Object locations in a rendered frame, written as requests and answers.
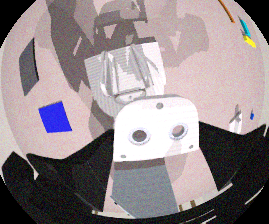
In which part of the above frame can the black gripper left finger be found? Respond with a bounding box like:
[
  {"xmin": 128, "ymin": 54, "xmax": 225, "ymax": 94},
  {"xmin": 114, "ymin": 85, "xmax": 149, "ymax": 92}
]
[{"xmin": 26, "ymin": 129, "xmax": 115, "ymax": 212}]

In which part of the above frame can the cyan rectangular block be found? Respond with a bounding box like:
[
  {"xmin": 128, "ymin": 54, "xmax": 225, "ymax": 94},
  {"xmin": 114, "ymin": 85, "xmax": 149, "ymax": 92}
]
[{"xmin": 240, "ymin": 20, "xmax": 251, "ymax": 36}]

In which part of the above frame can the yellow rectangular block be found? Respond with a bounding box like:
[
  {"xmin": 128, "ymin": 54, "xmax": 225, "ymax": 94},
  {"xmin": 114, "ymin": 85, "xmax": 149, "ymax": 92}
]
[{"xmin": 243, "ymin": 35, "xmax": 255, "ymax": 48}]

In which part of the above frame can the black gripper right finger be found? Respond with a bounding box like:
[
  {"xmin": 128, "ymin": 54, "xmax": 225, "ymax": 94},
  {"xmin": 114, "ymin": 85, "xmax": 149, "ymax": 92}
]
[{"xmin": 198, "ymin": 121, "xmax": 267, "ymax": 192}]

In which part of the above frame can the blue rectangular plate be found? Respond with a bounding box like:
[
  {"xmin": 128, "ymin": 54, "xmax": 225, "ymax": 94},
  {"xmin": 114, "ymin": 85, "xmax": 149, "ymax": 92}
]
[{"xmin": 38, "ymin": 101, "xmax": 73, "ymax": 133}]

